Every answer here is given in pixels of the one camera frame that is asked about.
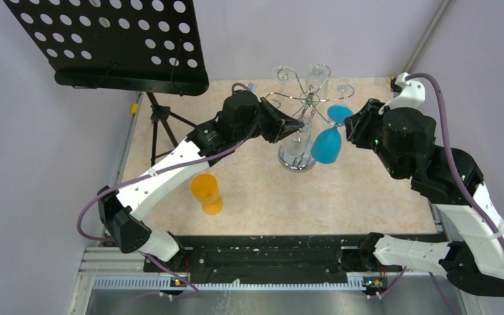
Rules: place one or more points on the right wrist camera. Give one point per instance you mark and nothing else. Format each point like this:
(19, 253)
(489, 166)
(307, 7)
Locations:
(408, 93)

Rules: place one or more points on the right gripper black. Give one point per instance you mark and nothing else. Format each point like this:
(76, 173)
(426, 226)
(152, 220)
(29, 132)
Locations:
(357, 126)

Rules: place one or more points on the aluminium corner profile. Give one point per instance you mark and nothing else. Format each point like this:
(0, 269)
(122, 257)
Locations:
(422, 45)

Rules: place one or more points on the black perforated music stand desk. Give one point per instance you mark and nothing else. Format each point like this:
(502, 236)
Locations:
(148, 46)

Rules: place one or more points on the chrome wire wine glass rack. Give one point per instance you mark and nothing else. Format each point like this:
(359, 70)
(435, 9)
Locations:
(311, 106)

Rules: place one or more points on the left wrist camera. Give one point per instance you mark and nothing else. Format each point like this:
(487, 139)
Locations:
(252, 87)

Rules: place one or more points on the blue wine glass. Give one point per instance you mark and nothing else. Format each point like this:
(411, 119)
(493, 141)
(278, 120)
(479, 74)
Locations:
(327, 145)

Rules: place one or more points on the orange wine glass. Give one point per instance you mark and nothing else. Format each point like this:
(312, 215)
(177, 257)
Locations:
(205, 189)

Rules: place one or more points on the clear wine glass back right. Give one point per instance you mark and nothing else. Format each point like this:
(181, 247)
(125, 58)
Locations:
(345, 91)

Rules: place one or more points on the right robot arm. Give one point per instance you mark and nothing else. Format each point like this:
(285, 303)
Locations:
(404, 141)

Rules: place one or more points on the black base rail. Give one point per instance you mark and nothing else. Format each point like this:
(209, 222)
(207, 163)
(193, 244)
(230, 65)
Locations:
(265, 259)

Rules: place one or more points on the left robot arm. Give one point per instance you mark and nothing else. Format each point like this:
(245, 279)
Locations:
(243, 116)

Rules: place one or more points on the clear wine glass back middle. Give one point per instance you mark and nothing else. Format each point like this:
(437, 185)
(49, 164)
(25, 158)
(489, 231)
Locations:
(317, 80)

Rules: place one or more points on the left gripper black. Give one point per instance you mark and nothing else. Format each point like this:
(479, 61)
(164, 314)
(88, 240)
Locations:
(281, 125)

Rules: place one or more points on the clear wine glass back left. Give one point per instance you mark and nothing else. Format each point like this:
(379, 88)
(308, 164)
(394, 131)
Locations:
(283, 75)

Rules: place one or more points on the clear wine glass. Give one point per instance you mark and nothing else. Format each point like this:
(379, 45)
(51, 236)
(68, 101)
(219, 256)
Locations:
(283, 75)
(295, 149)
(317, 80)
(345, 91)

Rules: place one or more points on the clear wine glass front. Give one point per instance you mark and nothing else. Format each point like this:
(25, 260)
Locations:
(295, 149)

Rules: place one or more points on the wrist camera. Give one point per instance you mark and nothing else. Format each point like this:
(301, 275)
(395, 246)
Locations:
(408, 93)
(252, 87)

